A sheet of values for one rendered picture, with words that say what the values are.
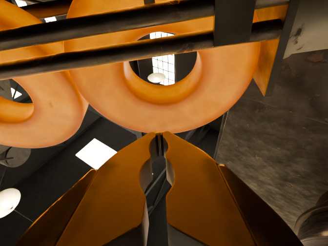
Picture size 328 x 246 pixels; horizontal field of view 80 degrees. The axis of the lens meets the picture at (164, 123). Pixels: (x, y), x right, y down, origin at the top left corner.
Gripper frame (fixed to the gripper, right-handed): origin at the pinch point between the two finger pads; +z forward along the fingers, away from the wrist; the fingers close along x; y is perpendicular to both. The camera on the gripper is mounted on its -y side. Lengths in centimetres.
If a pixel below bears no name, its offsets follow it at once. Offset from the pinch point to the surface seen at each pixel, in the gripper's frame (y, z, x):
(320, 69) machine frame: 0.8, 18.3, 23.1
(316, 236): 31.2, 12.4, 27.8
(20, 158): 137, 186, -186
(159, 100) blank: 0.2, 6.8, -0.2
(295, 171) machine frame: 29, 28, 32
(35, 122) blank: 2.0, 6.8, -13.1
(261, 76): -2.3, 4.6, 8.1
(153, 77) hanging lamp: 169, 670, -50
